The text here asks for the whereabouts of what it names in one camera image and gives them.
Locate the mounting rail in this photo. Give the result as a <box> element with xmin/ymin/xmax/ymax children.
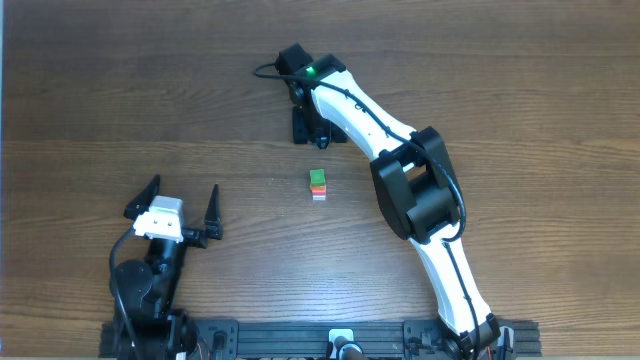
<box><xmin>98</xmin><ymin>318</ymin><xmax>543</xmax><ymax>360</ymax></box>

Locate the black cable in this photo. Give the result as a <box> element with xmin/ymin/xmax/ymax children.
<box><xmin>108</xmin><ymin>227</ymin><xmax>144</xmax><ymax>360</ymax></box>
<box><xmin>253</xmin><ymin>62</ymin><xmax>468</xmax><ymax>244</ymax></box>

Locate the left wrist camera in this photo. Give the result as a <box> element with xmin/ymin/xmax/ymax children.
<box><xmin>132</xmin><ymin>195</ymin><xmax>185</xmax><ymax>244</ymax></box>

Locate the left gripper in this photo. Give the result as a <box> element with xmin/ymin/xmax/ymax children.
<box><xmin>123</xmin><ymin>174</ymin><xmax>225</xmax><ymax>250</ymax></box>

